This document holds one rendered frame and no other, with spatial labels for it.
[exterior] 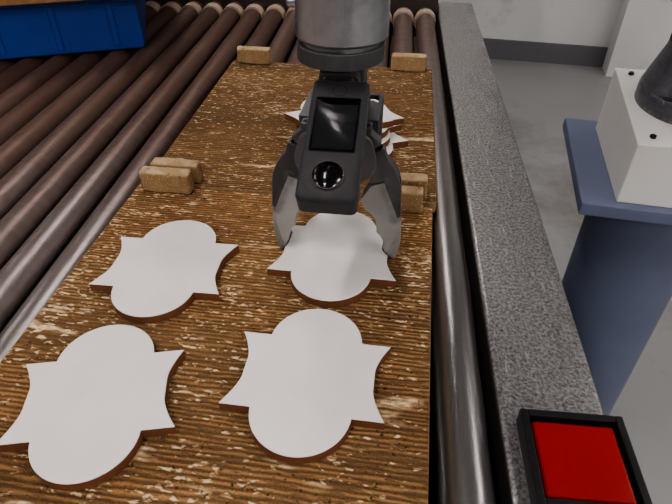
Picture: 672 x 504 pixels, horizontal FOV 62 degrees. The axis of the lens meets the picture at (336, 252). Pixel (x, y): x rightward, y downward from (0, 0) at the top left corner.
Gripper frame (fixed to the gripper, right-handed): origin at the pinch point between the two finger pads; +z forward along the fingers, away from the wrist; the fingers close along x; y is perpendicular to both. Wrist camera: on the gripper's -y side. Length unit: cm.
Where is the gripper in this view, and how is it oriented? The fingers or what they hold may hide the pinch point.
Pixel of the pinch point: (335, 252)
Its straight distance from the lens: 55.5
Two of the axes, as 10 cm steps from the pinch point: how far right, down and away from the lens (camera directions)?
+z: 0.0, 7.9, 6.1
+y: 1.4, -6.0, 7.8
